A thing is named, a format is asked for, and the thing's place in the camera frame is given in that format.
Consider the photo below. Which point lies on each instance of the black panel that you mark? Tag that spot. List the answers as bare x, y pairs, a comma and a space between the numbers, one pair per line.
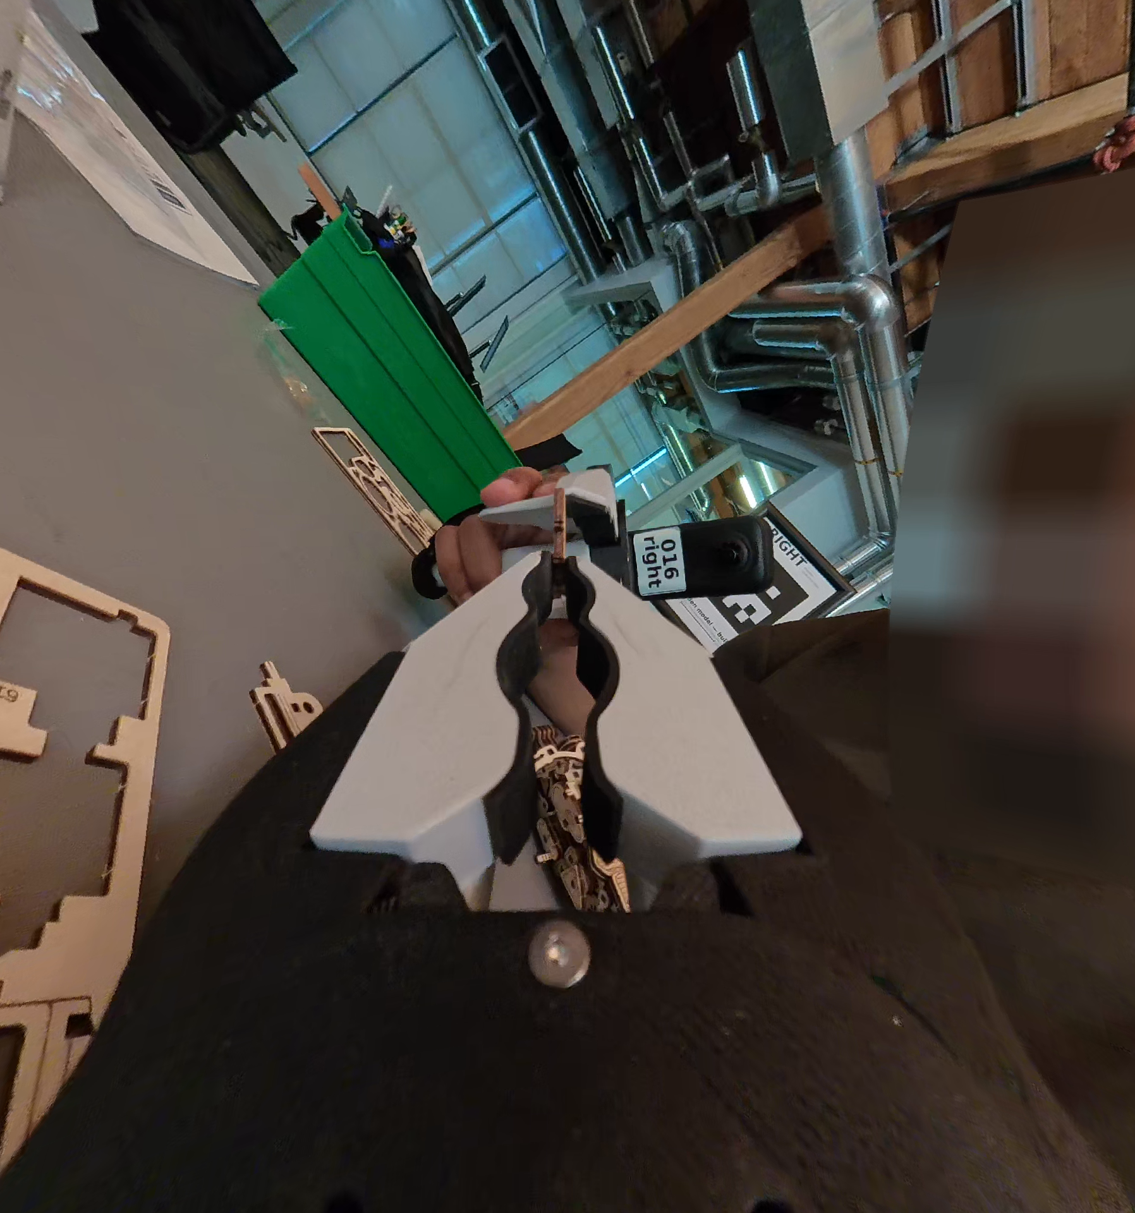
190, 66

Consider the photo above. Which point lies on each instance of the wooden ceiling beam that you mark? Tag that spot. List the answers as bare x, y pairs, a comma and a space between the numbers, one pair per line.
672, 322

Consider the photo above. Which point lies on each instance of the green plastic bin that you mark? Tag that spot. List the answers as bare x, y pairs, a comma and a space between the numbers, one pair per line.
388, 378

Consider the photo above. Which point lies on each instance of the thin wooden strip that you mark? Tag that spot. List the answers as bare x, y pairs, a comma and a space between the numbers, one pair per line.
561, 529

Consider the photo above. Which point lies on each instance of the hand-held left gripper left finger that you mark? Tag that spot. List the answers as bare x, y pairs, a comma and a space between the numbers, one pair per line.
416, 738

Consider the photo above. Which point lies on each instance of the small wooden frame sheet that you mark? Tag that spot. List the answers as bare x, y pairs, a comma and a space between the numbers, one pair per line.
407, 516

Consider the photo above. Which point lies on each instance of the metal ventilation duct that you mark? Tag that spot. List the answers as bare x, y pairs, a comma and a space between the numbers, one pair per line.
853, 207

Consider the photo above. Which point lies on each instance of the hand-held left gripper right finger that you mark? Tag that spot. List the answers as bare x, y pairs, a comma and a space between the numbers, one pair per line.
682, 757

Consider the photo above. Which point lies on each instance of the person's right hand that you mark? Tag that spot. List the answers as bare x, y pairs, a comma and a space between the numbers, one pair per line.
469, 563

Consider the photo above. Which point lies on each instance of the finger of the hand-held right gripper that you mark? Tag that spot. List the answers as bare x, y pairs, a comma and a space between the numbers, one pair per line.
591, 491
522, 516

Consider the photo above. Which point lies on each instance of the small wooden part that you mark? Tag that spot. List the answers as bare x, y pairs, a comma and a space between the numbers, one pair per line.
278, 706

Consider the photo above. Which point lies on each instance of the black bag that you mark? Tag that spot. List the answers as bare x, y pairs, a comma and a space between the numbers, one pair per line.
435, 313

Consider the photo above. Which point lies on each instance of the wooden model assembly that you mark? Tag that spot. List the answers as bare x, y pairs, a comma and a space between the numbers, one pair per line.
563, 804

